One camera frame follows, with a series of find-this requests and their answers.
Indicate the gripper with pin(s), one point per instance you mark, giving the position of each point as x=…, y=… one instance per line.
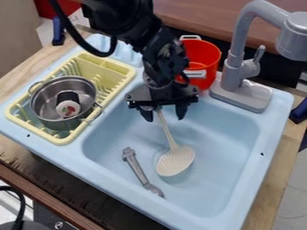
x=162, y=95

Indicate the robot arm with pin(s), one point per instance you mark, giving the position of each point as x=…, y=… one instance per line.
x=128, y=21

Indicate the cream skimmer spoon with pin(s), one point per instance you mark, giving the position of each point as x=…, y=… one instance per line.
x=174, y=155

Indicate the toy sink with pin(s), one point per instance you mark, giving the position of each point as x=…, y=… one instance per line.
x=208, y=149

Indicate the grey spoon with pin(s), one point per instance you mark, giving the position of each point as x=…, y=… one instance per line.
x=140, y=172

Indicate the orange pot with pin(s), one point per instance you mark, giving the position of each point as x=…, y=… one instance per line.
x=202, y=63

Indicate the dish rack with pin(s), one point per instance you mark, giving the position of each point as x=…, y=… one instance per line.
x=100, y=77

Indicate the toy sushi roll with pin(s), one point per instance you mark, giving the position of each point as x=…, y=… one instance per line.
x=68, y=104

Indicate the silver pot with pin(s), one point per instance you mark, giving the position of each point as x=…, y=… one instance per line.
x=60, y=103

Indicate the tap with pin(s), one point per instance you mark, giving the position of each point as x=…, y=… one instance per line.
x=256, y=57

